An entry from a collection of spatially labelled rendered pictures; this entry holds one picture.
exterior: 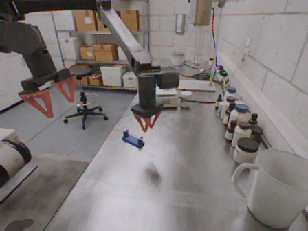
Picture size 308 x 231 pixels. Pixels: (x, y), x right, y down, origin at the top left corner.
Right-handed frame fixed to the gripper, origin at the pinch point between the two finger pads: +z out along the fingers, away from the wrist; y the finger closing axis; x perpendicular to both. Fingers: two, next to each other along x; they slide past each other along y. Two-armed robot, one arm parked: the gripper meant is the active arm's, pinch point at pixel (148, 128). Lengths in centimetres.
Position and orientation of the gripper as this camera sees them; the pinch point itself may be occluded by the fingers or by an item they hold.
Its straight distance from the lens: 66.1
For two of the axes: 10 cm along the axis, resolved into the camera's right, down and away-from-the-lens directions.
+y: 6.2, -3.8, 6.9
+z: 0.0, 8.7, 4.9
